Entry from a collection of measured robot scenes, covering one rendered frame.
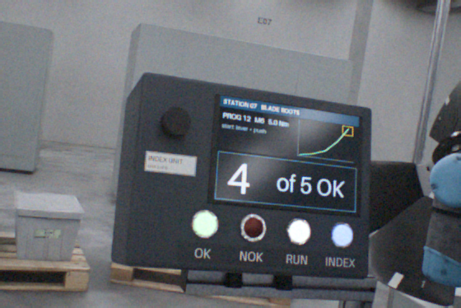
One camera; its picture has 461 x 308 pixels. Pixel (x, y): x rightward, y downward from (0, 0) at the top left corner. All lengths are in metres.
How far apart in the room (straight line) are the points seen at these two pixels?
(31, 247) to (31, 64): 4.56
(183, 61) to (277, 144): 5.96
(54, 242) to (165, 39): 3.38
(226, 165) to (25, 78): 7.48
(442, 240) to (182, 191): 0.46
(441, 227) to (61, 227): 3.05
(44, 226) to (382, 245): 2.73
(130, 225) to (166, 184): 0.05
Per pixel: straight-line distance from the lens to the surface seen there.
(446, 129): 1.61
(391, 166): 1.49
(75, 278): 3.70
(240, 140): 0.58
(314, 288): 0.70
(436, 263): 0.90
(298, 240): 0.59
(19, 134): 8.04
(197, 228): 0.56
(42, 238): 3.73
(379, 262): 1.24
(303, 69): 6.94
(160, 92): 0.57
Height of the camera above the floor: 1.23
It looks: 4 degrees down
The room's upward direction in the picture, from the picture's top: 8 degrees clockwise
